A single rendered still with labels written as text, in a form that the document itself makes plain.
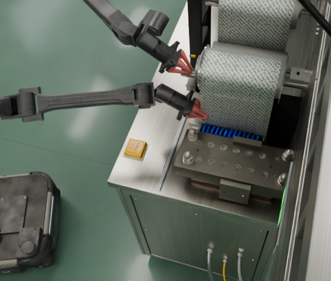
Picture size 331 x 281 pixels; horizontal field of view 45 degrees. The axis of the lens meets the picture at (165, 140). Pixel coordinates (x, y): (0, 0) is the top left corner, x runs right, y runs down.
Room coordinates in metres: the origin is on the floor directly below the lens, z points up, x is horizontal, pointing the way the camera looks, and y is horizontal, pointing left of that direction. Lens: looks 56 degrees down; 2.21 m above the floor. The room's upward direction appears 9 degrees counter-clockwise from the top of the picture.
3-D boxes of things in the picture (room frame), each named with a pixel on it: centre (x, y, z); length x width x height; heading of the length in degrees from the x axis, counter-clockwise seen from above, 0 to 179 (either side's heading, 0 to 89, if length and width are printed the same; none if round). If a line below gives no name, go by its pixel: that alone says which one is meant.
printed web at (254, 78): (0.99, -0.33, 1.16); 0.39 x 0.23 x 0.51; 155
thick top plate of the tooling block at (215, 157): (0.69, -0.23, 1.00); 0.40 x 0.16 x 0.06; 65
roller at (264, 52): (0.98, -0.32, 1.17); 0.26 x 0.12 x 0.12; 65
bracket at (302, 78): (0.79, -0.43, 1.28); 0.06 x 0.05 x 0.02; 65
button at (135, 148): (0.88, 0.12, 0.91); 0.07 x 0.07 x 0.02; 65
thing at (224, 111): (0.81, -0.24, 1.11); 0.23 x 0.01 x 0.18; 65
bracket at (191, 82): (0.97, -0.14, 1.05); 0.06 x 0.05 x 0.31; 65
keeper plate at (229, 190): (0.60, -0.20, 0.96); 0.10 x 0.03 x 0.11; 65
